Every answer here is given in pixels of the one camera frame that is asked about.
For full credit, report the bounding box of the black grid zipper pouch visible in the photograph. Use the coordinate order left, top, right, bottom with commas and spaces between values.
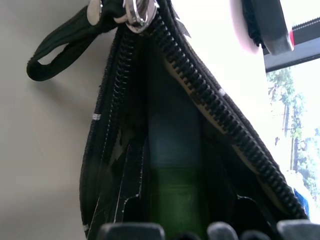
25, 0, 311, 240

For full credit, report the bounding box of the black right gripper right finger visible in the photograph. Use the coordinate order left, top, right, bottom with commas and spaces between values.
275, 219, 320, 240

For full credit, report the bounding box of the green highlighter with dark cap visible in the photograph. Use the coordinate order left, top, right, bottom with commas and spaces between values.
147, 109, 209, 240

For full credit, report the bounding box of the finger of the black ribbed left gripper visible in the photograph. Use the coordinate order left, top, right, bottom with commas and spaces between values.
243, 0, 295, 56

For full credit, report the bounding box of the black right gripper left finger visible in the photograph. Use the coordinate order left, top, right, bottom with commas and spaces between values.
96, 222, 167, 240

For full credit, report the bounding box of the blue object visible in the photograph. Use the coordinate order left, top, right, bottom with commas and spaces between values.
293, 188, 311, 214

